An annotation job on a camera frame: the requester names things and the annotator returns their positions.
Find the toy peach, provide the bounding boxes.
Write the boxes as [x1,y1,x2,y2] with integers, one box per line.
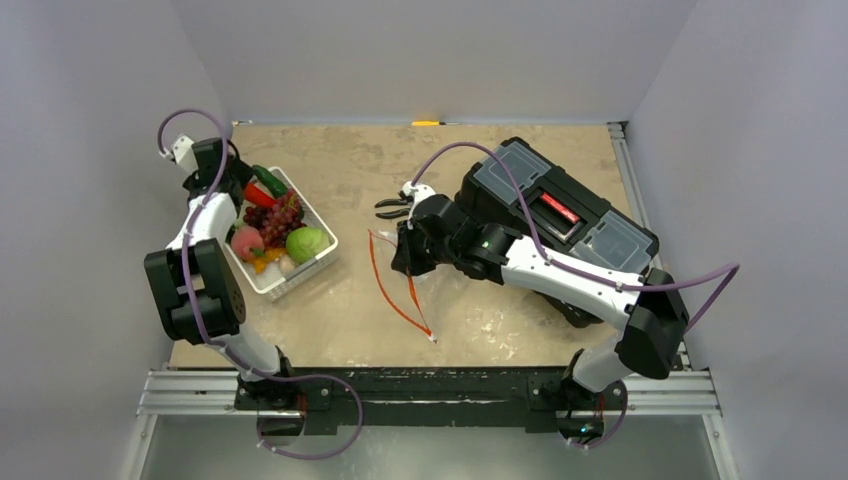
[230,225,265,261]

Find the red toy chili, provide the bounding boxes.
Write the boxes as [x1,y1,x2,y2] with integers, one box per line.
[243,183,276,209]

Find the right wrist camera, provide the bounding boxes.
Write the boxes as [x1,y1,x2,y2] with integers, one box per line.
[399,181,436,215]

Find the black plastic toolbox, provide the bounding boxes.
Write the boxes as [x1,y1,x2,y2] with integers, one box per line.
[457,137,660,329]

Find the green toy cabbage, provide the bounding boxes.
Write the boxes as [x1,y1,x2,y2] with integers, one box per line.
[285,226,331,265]

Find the purple toy grapes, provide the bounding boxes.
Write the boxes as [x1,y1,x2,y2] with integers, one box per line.
[242,189,306,248]

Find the white plastic basket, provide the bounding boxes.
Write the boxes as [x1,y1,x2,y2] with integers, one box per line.
[225,165,338,301]

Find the black pliers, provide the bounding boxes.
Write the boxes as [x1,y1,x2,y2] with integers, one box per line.
[374,198,412,220]

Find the orange toy pepper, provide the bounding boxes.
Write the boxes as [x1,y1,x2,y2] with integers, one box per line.
[246,248,286,274]

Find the toy garlic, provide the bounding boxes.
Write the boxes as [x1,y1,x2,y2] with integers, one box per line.
[277,255,298,276]

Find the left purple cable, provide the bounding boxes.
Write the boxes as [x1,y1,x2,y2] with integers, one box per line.
[156,108,364,462]

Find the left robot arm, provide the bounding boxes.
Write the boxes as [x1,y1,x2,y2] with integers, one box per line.
[144,137,299,409]

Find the purple cable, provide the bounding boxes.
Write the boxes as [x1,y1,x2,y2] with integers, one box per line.
[410,140,741,336]
[156,108,364,462]

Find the green toy cucumber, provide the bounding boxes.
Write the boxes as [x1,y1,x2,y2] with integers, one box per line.
[252,165,288,198]

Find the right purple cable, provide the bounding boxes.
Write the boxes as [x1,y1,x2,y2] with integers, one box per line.
[410,140,741,336]

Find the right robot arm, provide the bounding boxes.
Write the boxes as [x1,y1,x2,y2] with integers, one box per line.
[392,194,688,407]

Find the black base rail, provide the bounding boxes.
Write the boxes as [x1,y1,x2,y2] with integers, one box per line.
[233,366,627,439]

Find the clear zip top bag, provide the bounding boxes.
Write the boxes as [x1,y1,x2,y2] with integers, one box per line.
[368,229,465,344]

